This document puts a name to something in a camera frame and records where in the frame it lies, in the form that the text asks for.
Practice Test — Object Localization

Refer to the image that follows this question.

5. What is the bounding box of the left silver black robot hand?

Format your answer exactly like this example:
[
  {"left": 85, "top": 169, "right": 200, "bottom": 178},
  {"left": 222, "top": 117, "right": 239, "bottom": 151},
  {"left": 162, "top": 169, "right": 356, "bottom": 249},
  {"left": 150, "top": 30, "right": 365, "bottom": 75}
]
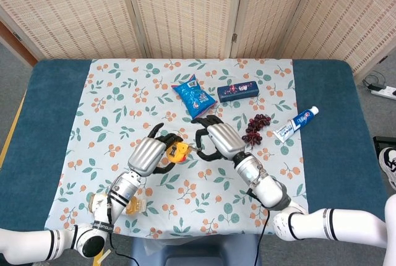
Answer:
[{"left": 127, "top": 122, "right": 190, "bottom": 178}]

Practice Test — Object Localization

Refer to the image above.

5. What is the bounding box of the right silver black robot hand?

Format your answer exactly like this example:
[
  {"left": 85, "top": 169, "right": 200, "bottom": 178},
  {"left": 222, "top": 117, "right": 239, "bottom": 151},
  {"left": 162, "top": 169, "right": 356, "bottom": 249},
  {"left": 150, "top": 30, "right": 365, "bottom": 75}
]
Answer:
[{"left": 191, "top": 115, "right": 248, "bottom": 161}]

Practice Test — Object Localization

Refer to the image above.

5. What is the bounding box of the yellow tape measure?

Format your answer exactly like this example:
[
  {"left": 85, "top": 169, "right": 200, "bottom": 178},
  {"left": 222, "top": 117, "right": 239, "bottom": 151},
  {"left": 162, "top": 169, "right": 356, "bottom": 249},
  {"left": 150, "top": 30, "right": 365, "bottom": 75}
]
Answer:
[{"left": 166, "top": 142, "right": 200, "bottom": 165}]

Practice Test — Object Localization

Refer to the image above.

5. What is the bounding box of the dark red grape bunch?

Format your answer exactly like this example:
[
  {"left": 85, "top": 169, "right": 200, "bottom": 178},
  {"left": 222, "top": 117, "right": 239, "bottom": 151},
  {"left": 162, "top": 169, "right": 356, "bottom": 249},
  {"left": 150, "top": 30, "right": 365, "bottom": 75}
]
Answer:
[{"left": 241, "top": 113, "right": 272, "bottom": 151}]

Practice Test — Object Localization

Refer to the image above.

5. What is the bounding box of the blue snack bag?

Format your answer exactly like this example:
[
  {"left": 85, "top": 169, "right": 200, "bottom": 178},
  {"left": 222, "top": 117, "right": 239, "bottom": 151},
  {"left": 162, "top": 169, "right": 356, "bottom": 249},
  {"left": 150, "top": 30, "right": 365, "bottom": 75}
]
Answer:
[{"left": 171, "top": 73, "right": 218, "bottom": 122}]

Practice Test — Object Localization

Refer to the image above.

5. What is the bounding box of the dark blue rectangular box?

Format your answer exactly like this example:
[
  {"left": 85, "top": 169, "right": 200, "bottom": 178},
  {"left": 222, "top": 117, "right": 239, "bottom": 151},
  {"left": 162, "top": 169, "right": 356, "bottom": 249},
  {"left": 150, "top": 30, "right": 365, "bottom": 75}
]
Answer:
[{"left": 217, "top": 80, "right": 260, "bottom": 103}]

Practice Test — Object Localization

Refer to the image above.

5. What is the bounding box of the amber tea bottle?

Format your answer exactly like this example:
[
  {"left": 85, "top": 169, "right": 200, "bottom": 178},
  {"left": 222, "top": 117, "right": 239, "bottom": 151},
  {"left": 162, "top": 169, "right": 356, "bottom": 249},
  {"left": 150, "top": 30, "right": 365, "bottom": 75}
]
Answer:
[{"left": 88, "top": 193, "right": 148, "bottom": 217}]

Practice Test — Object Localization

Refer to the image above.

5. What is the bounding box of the floral tablecloth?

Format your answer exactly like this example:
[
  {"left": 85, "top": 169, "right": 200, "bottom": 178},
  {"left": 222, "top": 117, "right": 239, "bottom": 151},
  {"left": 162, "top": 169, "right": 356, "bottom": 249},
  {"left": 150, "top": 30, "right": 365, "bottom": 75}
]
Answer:
[{"left": 44, "top": 58, "right": 311, "bottom": 238}]

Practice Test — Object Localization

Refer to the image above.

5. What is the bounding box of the white blue toothpaste tube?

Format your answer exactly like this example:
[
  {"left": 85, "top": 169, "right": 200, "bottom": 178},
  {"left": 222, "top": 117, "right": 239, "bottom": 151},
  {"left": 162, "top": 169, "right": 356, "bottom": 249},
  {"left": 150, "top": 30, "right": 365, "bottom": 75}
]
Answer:
[{"left": 272, "top": 106, "right": 320, "bottom": 143}]

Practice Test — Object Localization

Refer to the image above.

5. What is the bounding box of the blue grey chair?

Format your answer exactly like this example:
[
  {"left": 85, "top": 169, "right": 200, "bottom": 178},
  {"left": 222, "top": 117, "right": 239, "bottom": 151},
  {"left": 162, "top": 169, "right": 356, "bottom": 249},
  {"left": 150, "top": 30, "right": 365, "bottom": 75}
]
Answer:
[{"left": 129, "top": 233, "right": 262, "bottom": 266}]

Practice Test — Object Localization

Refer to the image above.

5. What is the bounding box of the blue table cover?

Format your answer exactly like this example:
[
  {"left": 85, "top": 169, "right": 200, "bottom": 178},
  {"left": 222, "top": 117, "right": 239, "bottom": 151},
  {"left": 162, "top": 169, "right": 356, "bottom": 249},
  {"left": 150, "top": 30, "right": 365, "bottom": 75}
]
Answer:
[{"left": 0, "top": 58, "right": 390, "bottom": 236}]

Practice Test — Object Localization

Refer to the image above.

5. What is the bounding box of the woven folding screen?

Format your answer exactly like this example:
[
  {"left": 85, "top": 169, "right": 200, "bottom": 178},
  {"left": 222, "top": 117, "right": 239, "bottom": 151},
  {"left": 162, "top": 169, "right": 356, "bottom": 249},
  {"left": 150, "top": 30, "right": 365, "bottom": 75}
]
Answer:
[{"left": 0, "top": 0, "right": 396, "bottom": 75}]

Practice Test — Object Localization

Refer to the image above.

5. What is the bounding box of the black white sneaker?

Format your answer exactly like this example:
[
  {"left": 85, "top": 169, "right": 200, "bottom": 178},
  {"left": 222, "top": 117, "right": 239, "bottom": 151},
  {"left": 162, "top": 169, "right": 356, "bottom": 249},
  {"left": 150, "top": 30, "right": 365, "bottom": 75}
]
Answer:
[{"left": 378, "top": 147, "right": 396, "bottom": 190}]

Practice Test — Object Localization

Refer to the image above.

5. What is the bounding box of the white power strip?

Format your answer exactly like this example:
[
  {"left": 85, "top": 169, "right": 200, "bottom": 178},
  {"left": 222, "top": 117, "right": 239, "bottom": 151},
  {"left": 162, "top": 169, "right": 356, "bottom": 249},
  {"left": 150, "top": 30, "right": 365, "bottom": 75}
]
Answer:
[{"left": 370, "top": 85, "right": 396, "bottom": 100}]

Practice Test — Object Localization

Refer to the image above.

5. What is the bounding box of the black cable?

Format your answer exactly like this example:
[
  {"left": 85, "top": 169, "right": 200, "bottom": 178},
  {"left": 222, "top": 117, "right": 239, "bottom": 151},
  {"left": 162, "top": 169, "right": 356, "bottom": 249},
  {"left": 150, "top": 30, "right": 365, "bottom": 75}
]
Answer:
[{"left": 361, "top": 70, "right": 387, "bottom": 91}]

